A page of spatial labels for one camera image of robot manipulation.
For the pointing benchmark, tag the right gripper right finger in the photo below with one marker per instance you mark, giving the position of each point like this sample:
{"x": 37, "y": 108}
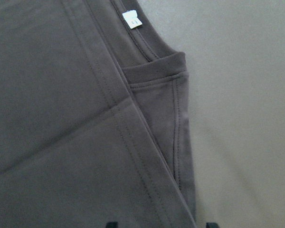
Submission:
{"x": 212, "y": 225}

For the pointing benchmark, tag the brown t-shirt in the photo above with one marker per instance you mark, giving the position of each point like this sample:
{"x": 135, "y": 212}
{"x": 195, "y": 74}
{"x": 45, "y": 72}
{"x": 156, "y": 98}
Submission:
{"x": 93, "y": 118}

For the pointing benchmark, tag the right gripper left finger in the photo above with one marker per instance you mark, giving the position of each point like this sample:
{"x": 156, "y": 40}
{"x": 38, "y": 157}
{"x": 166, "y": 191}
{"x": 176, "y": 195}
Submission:
{"x": 112, "y": 224}

